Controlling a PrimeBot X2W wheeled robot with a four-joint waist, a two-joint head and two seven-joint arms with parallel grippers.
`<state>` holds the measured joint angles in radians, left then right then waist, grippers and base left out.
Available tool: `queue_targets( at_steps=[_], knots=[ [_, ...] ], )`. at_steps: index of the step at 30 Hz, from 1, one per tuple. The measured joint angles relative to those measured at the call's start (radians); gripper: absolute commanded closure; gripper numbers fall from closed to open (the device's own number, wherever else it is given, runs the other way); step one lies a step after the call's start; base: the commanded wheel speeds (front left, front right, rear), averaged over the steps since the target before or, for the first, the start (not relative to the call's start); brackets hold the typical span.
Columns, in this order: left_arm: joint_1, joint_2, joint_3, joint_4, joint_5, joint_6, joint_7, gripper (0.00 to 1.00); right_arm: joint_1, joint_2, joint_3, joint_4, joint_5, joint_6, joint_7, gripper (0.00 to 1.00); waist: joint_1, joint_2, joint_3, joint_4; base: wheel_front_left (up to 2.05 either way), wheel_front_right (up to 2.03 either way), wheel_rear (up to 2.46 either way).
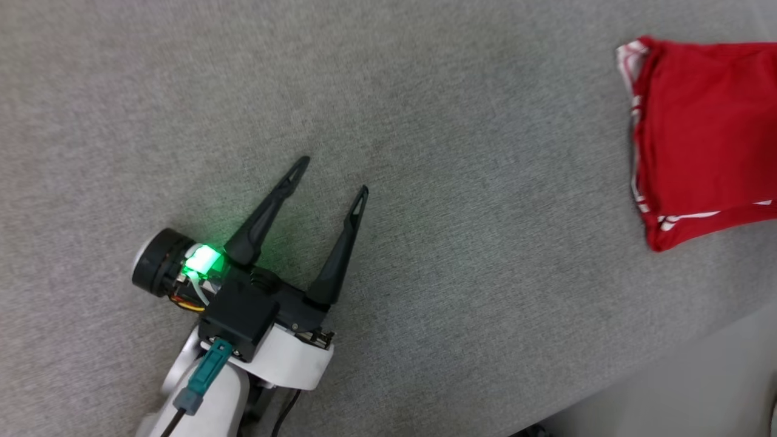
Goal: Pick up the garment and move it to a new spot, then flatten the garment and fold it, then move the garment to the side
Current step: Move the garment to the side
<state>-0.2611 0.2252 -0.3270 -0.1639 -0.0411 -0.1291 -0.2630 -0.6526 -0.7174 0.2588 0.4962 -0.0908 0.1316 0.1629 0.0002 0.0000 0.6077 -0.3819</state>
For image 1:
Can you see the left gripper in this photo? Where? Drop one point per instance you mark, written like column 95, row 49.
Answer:
column 164, row 261

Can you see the red and white garment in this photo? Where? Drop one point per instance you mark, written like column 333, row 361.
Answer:
column 704, row 133

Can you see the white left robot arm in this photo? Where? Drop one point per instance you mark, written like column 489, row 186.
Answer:
column 291, row 361

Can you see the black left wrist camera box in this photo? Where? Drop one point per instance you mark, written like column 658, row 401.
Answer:
column 240, row 318

